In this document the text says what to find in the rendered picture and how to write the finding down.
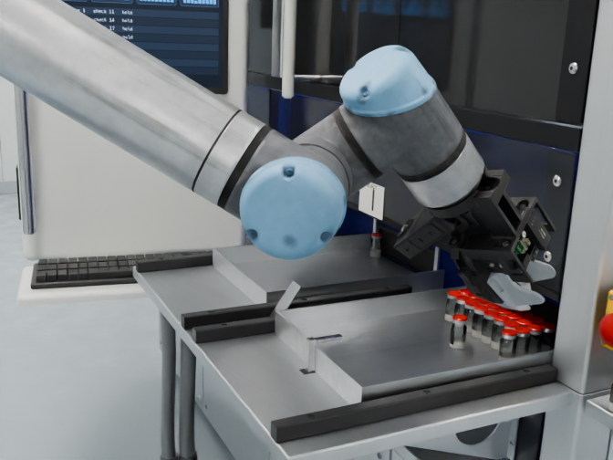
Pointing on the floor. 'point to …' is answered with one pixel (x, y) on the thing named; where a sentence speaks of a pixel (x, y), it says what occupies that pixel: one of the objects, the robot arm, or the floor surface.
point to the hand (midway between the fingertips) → (518, 299)
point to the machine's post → (587, 271)
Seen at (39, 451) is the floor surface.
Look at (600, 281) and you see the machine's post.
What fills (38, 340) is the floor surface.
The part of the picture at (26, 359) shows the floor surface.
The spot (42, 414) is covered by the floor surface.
